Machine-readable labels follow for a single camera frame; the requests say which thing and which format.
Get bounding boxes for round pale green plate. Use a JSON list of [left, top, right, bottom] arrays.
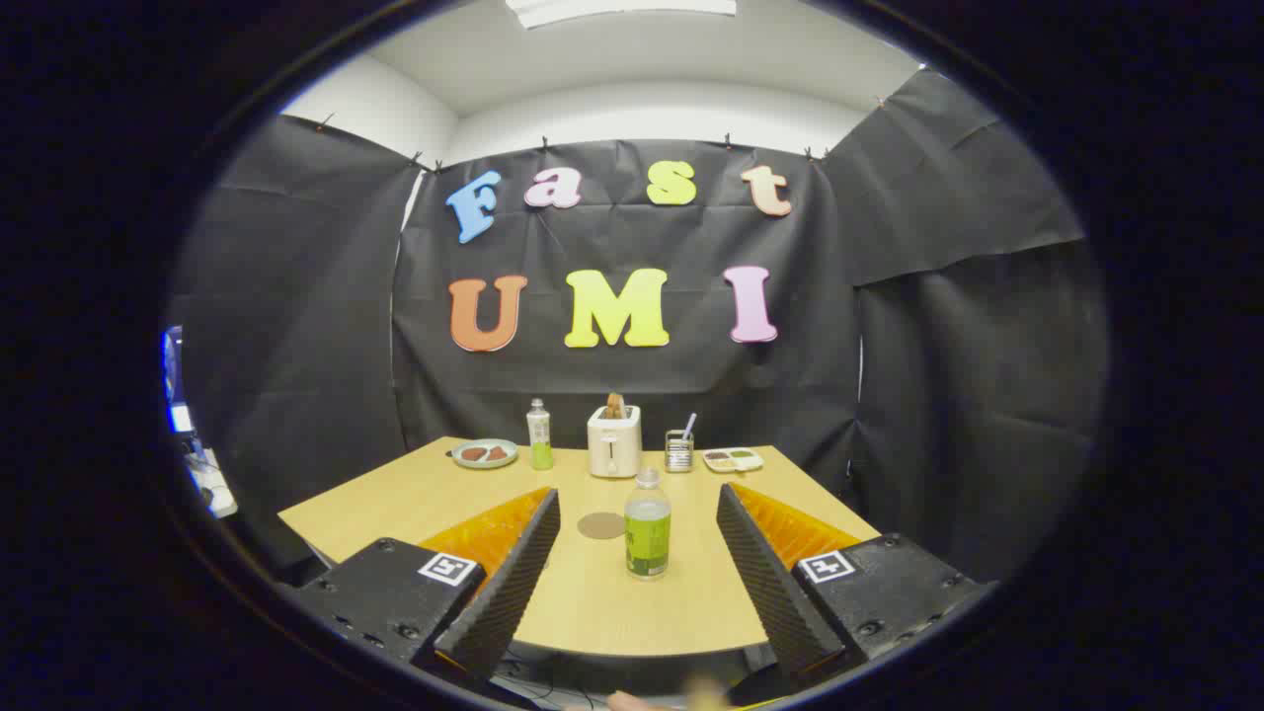
[[451, 438, 519, 470]]

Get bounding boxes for ceiling light panel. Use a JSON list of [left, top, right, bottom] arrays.
[[506, 0, 738, 29]]

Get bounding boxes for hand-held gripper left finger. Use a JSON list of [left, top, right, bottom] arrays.
[[294, 486, 562, 684]]

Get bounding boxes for clear juice bottle green label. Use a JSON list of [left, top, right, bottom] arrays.
[[624, 469, 672, 581]]

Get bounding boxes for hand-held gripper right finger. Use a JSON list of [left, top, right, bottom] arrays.
[[716, 482, 993, 688]]

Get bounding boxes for white toaster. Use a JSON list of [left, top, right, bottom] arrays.
[[587, 405, 643, 480]]

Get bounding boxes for white device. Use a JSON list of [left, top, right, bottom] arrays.
[[186, 449, 239, 519]]

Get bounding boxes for wooden table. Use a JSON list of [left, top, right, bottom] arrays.
[[277, 436, 882, 660]]

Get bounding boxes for tall slim green white bottle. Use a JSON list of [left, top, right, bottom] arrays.
[[526, 398, 554, 471]]

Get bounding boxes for blue glowing screen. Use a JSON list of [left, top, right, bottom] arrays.
[[162, 326, 195, 435]]

